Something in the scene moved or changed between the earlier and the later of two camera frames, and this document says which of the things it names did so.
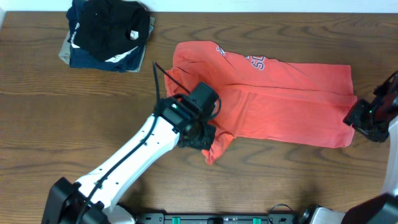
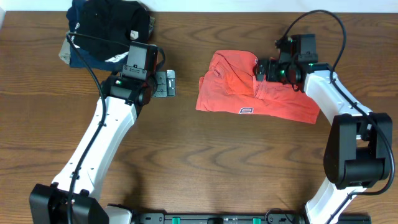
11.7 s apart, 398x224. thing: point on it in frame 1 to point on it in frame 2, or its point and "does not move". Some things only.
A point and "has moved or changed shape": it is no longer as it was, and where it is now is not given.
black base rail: x=216 y=218 does not move
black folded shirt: x=106 y=28 does not move
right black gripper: x=359 y=119 to x=261 y=70
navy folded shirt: x=79 y=58 does not move
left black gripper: x=199 y=142 to x=165 y=83
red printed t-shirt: x=264 y=102 has moved or changed shape
